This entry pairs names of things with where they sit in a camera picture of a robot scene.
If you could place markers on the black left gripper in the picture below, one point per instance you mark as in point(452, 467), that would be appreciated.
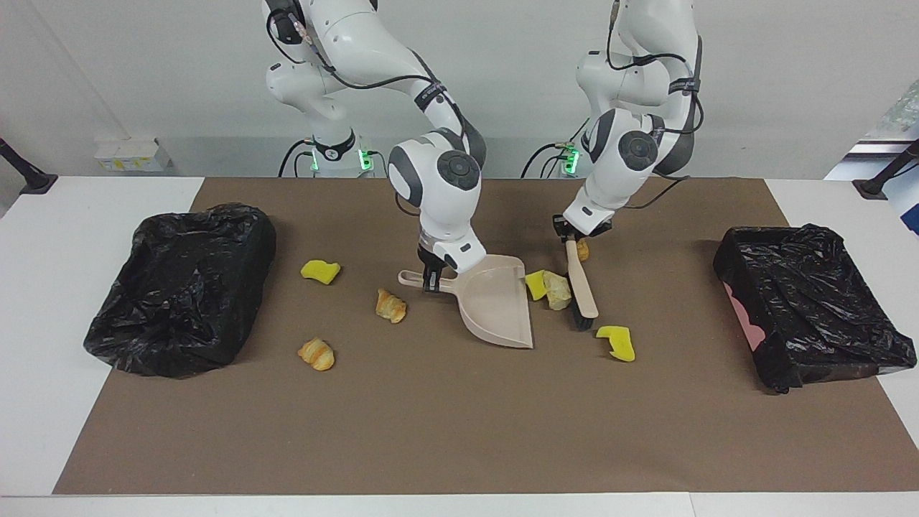
point(560, 221)

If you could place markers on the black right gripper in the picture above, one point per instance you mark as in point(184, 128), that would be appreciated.
point(429, 262)

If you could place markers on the brown bread chunk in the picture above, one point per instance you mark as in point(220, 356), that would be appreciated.
point(584, 251)

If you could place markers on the toy croissant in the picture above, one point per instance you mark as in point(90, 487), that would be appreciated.
point(391, 306)
point(316, 355)

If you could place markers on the beige hand brush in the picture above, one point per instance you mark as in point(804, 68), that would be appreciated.
point(580, 283)

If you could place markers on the yellow sponge piece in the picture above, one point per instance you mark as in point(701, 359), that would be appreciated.
point(535, 285)
point(319, 271)
point(621, 345)

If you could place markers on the beige bread chunk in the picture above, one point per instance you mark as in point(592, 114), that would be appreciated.
point(558, 293)

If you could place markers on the beige plastic dustpan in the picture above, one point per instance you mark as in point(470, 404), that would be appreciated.
point(495, 301)

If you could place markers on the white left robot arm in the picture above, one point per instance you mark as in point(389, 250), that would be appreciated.
point(610, 190)

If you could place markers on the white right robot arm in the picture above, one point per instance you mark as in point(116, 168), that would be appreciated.
point(431, 187)

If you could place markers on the pink bin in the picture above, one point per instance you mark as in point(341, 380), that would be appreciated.
point(747, 324)

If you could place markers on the black plastic trash bag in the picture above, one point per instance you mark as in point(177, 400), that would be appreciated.
point(811, 301)
point(179, 301)

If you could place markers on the brown table mat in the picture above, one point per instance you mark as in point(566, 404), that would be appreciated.
point(359, 445)

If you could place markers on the white tissue box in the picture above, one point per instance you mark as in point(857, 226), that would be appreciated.
point(133, 154)

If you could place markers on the blue white panel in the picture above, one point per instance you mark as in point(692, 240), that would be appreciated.
point(906, 205)

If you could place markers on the patterned poster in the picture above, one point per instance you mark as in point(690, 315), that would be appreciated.
point(901, 115)

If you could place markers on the black camera stand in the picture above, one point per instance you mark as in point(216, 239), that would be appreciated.
point(872, 188)
point(36, 183)

